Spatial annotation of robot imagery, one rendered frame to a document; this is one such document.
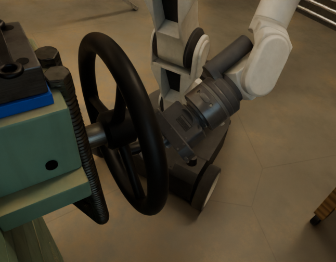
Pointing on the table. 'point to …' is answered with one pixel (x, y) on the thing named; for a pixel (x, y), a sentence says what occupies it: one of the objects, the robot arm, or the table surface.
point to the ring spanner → (4, 53)
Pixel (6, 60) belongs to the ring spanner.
